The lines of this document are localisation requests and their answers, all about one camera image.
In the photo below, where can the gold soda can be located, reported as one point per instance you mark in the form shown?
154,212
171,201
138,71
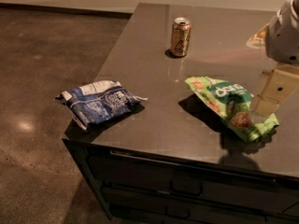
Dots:
180,37

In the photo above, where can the green rice chip bag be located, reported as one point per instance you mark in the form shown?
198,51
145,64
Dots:
231,102

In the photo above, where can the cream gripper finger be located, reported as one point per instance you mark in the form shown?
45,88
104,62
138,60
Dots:
275,87

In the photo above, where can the lower cabinet drawer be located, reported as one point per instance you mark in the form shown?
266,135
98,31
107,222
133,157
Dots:
160,210

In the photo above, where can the dark drawer cabinet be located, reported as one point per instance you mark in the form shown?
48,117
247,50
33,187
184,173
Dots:
172,161

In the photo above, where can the upper cabinet drawer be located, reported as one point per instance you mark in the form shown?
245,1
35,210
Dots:
273,195

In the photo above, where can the cabinet drawer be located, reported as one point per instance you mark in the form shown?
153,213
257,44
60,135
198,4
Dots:
273,195
160,210

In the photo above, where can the blue chip bag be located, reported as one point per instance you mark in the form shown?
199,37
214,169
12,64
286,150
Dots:
98,102

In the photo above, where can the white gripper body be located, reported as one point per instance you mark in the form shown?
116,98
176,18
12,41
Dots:
282,34

